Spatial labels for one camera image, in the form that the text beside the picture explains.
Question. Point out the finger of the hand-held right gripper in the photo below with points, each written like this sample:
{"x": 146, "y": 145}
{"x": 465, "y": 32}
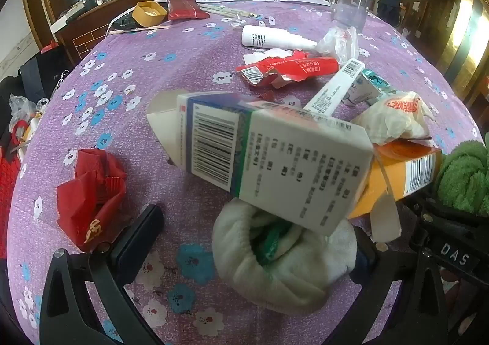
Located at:
{"x": 439, "y": 215}

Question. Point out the purple floral tablecloth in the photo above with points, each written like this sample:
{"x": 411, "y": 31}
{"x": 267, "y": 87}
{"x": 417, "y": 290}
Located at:
{"x": 191, "y": 73}

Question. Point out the clear plastic bag red print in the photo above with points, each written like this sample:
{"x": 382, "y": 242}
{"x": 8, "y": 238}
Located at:
{"x": 340, "y": 43}

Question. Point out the white spray bottle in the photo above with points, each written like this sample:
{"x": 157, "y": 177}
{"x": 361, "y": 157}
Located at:
{"x": 267, "y": 37}

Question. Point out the clear plastic mug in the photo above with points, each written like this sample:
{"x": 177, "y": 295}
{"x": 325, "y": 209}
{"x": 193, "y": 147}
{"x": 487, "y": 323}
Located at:
{"x": 351, "y": 1}

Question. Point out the red barcode wrapper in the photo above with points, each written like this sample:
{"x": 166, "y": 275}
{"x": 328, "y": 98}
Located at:
{"x": 298, "y": 68}

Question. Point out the orange cardboard box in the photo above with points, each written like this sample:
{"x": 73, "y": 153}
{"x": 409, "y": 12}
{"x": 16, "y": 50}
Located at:
{"x": 405, "y": 173}

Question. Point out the long white barcode box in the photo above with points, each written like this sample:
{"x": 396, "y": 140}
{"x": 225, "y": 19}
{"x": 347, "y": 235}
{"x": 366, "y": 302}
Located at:
{"x": 336, "y": 87}

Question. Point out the green towel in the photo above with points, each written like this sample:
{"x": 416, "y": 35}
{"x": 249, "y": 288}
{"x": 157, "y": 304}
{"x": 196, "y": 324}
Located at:
{"x": 464, "y": 176}

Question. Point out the black flat tool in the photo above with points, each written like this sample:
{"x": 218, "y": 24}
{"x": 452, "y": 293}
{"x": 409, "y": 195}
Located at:
{"x": 124, "y": 22}

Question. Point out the paper-wrapped chopsticks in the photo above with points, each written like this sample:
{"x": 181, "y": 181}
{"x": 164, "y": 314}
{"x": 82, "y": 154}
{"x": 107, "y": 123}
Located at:
{"x": 229, "y": 11}

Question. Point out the white green medicine box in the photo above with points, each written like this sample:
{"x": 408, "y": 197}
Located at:
{"x": 267, "y": 161}

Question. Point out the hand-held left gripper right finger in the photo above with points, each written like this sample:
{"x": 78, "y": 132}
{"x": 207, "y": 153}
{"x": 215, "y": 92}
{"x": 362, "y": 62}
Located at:
{"x": 363, "y": 259}

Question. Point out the white sock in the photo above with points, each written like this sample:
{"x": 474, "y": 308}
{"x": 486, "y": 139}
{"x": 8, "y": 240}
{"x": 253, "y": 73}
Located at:
{"x": 290, "y": 276}

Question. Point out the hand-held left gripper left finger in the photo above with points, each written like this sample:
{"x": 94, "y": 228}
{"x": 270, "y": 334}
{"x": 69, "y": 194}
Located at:
{"x": 139, "y": 238}

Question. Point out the red wrapper gold print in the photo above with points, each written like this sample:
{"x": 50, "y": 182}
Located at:
{"x": 91, "y": 196}

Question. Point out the wooden counter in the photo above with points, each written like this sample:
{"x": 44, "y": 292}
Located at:
{"x": 91, "y": 39}

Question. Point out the black paper bag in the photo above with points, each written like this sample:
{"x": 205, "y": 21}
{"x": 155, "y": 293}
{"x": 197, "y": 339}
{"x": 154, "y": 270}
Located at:
{"x": 42, "y": 73}

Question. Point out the red flat packet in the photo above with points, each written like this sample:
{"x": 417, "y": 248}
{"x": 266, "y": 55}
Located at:
{"x": 185, "y": 8}

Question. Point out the dark blue cloth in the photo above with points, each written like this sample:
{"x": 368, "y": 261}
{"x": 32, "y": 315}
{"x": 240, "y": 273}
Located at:
{"x": 389, "y": 8}

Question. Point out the teal tissue pack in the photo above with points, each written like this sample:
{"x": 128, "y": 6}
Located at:
{"x": 372, "y": 85}

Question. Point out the yellow round container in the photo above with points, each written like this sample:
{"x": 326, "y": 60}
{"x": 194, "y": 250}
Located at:
{"x": 149, "y": 12}

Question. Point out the crumpled clear plastic bag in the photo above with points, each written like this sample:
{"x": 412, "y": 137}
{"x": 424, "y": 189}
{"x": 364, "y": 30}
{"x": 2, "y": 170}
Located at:
{"x": 23, "y": 106}

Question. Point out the white paper bag orange print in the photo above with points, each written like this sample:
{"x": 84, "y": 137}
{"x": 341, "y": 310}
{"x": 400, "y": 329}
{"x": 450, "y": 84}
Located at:
{"x": 397, "y": 115}

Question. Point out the wooden stair railing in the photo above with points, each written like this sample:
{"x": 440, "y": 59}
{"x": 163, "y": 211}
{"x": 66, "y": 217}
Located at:
{"x": 428, "y": 20}

